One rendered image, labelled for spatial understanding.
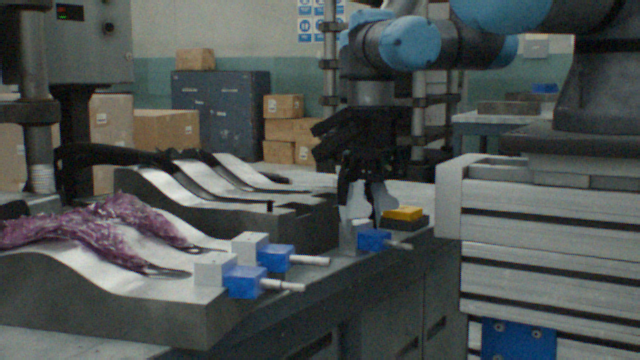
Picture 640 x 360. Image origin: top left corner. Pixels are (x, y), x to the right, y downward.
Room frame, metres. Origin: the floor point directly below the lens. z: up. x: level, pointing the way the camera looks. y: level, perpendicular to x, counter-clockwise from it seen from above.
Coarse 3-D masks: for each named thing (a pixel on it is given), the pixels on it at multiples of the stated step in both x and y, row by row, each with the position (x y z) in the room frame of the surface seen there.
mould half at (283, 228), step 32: (192, 160) 1.28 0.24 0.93; (224, 160) 1.33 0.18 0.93; (128, 192) 1.17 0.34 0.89; (160, 192) 1.12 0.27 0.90; (224, 192) 1.19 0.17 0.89; (256, 192) 1.20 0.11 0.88; (320, 192) 1.17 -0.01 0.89; (192, 224) 1.08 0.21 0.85; (224, 224) 1.04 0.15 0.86; (256, 224) 1.00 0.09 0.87; (288, 224) 1.00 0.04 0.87; (320, 224) 1.08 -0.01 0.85
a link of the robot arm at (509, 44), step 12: (456, 24) 0.99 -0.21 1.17; (468, 36) 0.98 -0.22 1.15; (480, 36) 0.99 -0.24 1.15; (492, 36) 0.99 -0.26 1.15; (504, 36) 1.00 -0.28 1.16; (516, 36) 1.01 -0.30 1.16; (468, 48) 0.98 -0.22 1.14; (480, 48) 0.99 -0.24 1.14; (492, 48) 0.99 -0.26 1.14; (504, 48) 1.00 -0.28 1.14; (516, 48) 1.01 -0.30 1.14; (456, 60) 0.98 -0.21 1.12; (468, 60) 0.99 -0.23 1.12; (480, 60) 1.00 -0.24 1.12; (492, 60) 1.00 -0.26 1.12; (504, 60) 1.01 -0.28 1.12
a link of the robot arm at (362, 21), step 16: (352, 16) 1.06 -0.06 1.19; (368, 16) 1.04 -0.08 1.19; (384, 16) 1.04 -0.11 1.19; (352, 32) 1.06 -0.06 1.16; (352, 48) 1.06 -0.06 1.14; (352, 64) 1.06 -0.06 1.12; (368, 64) 1.03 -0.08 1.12; (352, 80) 1.06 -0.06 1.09; (368, 80) 1.04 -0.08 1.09; (384, 80) 1.05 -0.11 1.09
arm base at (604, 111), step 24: (576, 48) 0.76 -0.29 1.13; (600, 48) 0.72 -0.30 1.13; (624, 48) 0.70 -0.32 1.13; (576, 72) 0.74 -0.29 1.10; (600, 72) 0.71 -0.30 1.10; (624, 72) 0.70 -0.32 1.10; (576, 96) 0.74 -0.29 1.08; (600, 96) 0.71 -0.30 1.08; (624, 96) 0.69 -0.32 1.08; (576, 120) 0.72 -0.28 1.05; (600, 120) 0.70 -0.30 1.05; (624, 120) 0.69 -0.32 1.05
